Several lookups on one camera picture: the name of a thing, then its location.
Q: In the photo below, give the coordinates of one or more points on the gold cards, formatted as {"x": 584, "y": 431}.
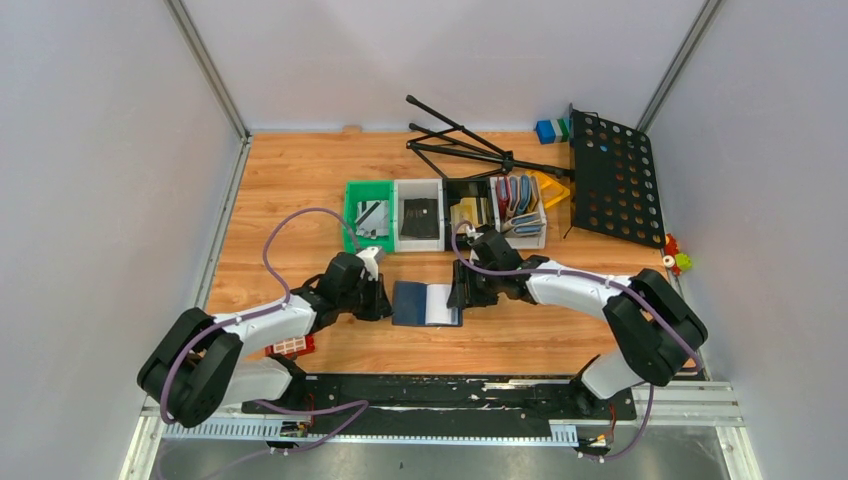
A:
{"x": 475, "y": 210}

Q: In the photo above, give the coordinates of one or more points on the black cards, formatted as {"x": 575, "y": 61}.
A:
{"x": 420, "y": 218}

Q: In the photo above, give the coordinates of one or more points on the blue card holder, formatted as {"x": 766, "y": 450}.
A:
{"x": 417, "y": 304}

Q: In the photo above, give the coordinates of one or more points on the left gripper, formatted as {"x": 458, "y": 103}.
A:
{"x": 376, "y": 298}

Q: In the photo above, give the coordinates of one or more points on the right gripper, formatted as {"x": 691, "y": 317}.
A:
{"x": 464, "y": 288}

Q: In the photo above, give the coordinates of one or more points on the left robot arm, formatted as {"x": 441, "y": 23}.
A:
{"x": 202, "y": 363}

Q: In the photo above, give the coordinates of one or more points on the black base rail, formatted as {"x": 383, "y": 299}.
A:
{"x": 448, "y": 405}

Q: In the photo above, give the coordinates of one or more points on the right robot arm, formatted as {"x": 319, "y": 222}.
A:
{"x": 656, "y": 332}

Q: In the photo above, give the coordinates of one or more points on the white bin with card holders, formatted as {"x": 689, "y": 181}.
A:
{"x": 518, "y": 212}

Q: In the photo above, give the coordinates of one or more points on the silver cards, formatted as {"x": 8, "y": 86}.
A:
{"x": 372, "y": 219}

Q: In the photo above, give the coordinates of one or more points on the colourful small toy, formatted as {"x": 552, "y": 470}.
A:
{"x": 674, "y": 259}

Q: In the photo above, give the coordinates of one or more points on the black music stand tripod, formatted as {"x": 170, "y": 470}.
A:
{"x": 460, "y": 142}

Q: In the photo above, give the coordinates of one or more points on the red toy block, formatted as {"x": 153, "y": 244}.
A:
{"x": 292, "y": 347}

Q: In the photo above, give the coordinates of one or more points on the blue green white blocks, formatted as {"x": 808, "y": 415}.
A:
{"x": 553, "y": 131}

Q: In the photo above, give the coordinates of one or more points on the yellow triangle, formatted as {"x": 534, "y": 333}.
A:
{"x": 551, "y": 192}

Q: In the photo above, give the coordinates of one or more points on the green bin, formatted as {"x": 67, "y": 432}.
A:
{"x": 368, "y": 190}

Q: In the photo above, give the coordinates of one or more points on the black perforated stand plate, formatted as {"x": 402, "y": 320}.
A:
{"x": 614, "y": 187}

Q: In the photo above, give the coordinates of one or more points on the white bin with black cards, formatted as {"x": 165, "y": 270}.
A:
{"x": 418, "y": 188}

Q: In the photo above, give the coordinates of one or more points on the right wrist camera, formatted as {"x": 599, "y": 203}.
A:
{"x": 468, "y": 233}

